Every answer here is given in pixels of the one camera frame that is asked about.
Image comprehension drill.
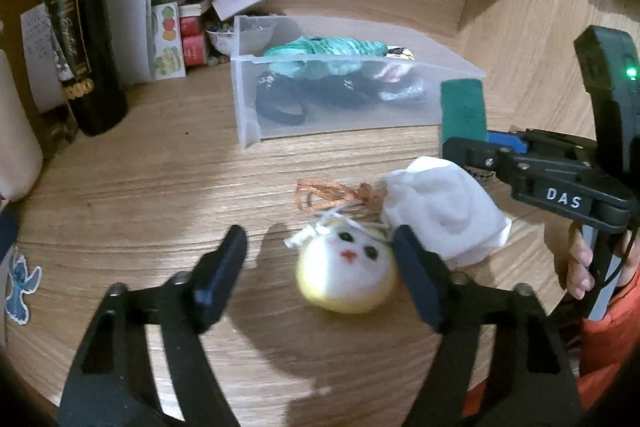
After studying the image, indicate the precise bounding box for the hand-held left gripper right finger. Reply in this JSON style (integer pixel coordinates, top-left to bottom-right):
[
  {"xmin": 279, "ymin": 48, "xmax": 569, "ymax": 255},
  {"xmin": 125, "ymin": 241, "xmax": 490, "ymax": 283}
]
[{"xmin": 392, "ymin": 224, "xmax": 583, "ymax": 427}]

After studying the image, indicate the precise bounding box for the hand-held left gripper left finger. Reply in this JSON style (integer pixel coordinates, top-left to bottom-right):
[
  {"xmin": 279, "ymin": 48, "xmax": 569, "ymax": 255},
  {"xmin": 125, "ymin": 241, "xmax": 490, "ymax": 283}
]
[{"xmin": 55, "ymin": 224, "xmax": 249, "ymax": 427}]

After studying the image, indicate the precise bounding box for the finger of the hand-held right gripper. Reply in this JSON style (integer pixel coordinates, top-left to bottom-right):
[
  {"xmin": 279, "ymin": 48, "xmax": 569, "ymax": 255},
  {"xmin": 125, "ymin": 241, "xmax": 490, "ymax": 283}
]
[
  {"xmin": 441, "ymin": 136, "xmax": 518, "ymax": 185},
  {"xmin": 487, "ymin": 129, "xmax": 598, "ymax": 164}
]

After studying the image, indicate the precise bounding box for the white cloth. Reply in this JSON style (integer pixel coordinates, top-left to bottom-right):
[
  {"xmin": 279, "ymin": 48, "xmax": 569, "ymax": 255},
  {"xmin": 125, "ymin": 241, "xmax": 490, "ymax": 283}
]
[{"xmin": 382, "ymin": 156, "xmax": 513, "ymax": 269}]

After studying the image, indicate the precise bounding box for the yellow plush chick toy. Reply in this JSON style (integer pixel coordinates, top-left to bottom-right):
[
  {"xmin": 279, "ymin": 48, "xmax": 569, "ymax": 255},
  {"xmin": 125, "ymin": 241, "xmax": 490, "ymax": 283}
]
[{"xmin": 284, "ymin": 216, "xmax": 399, "ymax": 315}]

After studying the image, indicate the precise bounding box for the clear plastic bin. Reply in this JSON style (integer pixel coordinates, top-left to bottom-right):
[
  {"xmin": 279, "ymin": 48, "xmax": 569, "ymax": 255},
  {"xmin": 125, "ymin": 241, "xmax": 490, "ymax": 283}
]
[{"xmin": 230, "ymin": 14, "xmax": 488, "ymax": 151}]

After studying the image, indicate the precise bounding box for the person's right hand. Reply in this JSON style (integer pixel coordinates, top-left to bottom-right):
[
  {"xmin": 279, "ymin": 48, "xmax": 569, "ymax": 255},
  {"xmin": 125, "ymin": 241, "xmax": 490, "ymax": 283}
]
[{"xmin": 567, "ymin": 224, "xmax": 597, "ymax": 300}]

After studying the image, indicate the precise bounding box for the pink and white packet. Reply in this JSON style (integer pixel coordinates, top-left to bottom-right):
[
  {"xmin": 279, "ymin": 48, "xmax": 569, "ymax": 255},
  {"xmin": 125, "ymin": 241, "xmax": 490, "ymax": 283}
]
[{"xmin": 372, "ymin": 63, "xmax": 427, "ymax": 104}]

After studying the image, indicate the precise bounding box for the teal cloth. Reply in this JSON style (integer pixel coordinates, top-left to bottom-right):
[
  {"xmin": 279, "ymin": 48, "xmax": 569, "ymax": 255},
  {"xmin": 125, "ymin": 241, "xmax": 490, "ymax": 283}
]
[{"xmin": 263, "ymin": 35, "xmax": 388, "ymax": 81}]

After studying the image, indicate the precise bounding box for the black cloth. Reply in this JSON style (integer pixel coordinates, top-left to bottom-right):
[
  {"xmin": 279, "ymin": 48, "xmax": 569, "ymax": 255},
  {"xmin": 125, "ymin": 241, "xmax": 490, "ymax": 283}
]
[{"xmin": 256, "ymin": 71, "xmax": 375, "ymax": 126}]

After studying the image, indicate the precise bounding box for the blue cartoon sticker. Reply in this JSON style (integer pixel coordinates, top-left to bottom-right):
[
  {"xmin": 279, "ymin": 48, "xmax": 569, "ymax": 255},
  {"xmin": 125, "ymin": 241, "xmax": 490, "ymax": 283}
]
[{"xmin": 4, "ymin": 247, "xmax": 43, "ymax": 324}]

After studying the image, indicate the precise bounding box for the person's orange clothing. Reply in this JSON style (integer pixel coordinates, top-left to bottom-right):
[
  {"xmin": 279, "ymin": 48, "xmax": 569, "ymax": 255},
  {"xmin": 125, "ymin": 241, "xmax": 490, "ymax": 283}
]
[{"xmin": 461, "ymin": 268, "xmax": 640, "ymax": 419}]

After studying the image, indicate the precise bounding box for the red can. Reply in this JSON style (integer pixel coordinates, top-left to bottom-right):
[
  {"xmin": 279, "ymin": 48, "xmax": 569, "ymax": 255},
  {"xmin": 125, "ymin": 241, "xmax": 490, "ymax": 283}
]
[
  {"xmin": 182, "ymin": 34, "xmax": 211, "ymax": 67},
  {"xmin": 178, "ymin": 14, "xmax": 206, "ymax": 36}
]

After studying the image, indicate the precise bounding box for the white ceramic bowl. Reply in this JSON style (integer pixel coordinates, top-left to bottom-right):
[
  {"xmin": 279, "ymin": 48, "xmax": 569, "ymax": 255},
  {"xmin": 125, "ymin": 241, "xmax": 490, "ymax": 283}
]
[{"xmin": 205, "ymin": 18, "xmax": 275, "ymax": 57}]

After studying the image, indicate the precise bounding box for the fruit picture card box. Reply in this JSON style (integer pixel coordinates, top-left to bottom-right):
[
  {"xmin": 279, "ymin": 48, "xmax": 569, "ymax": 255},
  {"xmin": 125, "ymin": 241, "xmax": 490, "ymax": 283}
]
[{"xmin": 149, "ymin": 2, "xmax": 187, "ymax": 80}]

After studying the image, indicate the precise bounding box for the white plastic container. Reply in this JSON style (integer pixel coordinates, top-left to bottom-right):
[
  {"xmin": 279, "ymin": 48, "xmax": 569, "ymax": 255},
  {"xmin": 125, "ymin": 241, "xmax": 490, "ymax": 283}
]
[{"xmin": 0, "ymin": 49, "xmax": 45, "ymax": 204}]

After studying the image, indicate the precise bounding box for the dark wine bottle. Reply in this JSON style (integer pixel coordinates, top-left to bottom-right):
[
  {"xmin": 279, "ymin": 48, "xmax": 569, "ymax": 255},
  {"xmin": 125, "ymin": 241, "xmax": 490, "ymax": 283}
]
[{"xmin": 42, "ymin": 0, "xmax": 130, "ymax": 138}]

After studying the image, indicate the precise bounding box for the white paper sheet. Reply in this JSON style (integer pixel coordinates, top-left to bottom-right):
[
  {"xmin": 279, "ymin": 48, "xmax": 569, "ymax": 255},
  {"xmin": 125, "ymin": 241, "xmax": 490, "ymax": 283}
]
[{"xmin": 104, "ymin": 0, "xmax": 154, "ymax": 84}]

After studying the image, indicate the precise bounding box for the white printed card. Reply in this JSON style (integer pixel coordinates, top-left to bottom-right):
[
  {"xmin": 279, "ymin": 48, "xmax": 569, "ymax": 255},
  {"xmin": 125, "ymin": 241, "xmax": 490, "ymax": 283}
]
[{"xmin": 20, "ymin": 4, "xmax": 68, "ymax": 114}]

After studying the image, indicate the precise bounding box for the orange string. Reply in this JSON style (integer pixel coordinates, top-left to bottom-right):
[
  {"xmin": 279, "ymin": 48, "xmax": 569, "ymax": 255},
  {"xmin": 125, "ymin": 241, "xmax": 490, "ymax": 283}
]
[{"xmin": 295, "ymin": 178, "xmax": 389, "ymax": 214}]

